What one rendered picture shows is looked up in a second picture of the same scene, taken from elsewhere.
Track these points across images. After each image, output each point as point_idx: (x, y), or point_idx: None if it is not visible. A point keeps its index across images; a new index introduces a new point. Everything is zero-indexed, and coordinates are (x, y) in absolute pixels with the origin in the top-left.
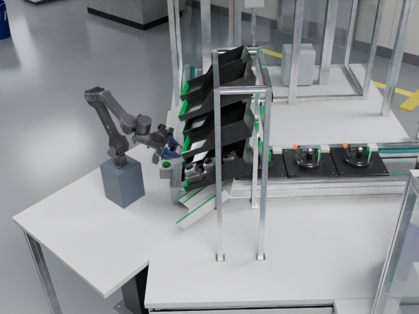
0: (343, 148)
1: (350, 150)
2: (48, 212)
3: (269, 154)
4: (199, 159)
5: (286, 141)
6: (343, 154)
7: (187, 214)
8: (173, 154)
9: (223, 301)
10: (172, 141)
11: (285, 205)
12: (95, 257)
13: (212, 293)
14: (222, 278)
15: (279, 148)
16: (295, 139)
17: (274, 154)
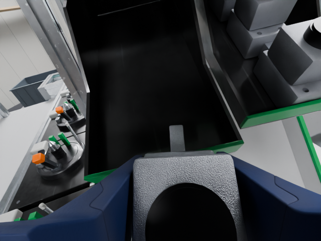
0: (58, 105)
1: (67, 98)
2: None
3: (63, 135)
4: (175, 111)
5: (0, 174)
6: (69, 104)
7: (318, 167)
8: (264, 170)
9: (317, 145)
10: (87, 228)
11: None
12: None
13: (320, 159)
14: None
15: (40, 143)
16: (4, 165)
17: (49, 149)
